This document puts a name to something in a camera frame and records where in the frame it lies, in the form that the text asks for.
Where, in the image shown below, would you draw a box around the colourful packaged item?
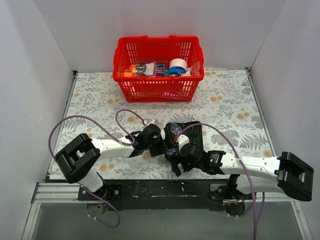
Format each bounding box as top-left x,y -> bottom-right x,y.
153,64 -> 167,78

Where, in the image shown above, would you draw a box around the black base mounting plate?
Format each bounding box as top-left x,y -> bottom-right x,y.
78,179 -> 255,211

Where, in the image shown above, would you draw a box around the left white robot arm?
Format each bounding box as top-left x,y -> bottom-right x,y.
55,123 -> 166,200

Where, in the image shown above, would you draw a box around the aluminium frame rail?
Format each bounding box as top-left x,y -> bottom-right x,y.
31,181 -> 301,204

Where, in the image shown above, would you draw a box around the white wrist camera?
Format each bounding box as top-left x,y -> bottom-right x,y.
142,119 -> 156,126
173,134 -> 190,149

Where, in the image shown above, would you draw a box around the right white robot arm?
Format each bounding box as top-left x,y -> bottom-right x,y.
177,142 -> 314,202

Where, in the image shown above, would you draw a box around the black zippered tool case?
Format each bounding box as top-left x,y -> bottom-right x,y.
161,121 -> 204,173

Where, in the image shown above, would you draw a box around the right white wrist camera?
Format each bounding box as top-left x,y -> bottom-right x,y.
173,134 -> 190,149

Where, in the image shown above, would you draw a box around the orange small box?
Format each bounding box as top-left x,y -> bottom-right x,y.
123,69 -> 133,77

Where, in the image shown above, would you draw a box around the white tape roll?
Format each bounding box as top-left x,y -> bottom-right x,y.
168,58 -> 188,76

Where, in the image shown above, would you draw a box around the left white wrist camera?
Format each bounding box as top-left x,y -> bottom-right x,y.
142,119 -> 156,126

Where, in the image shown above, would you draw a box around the silver hair scissors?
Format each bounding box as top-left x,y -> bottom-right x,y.
168,122 -> 183,136

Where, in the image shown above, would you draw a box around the red plastic shopping basket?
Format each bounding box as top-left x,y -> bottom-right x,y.
112,35 -> 205,103

